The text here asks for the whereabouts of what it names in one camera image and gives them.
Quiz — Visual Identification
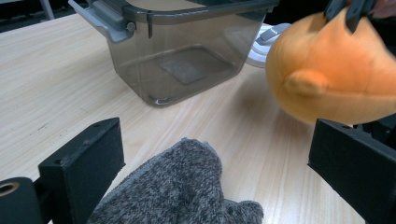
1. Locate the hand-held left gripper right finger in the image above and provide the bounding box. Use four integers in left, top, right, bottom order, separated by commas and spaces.
306, 118, 396, 224

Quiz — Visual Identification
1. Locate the white-lidded plastic container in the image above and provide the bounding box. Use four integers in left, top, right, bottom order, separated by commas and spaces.
246, 21, 292, 69

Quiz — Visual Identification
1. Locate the orange fruit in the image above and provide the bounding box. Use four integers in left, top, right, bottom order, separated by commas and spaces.
264, 7, 396, 126

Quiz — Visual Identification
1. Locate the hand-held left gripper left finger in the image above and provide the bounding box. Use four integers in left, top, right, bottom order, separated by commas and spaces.
37, 117, 126, 224

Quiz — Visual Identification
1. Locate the white metal stand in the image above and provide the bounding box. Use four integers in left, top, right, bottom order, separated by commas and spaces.
39, 0, 55, 21

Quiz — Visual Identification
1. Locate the smoky transparent storage box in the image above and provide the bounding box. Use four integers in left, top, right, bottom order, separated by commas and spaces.
68, 0, 281, 108

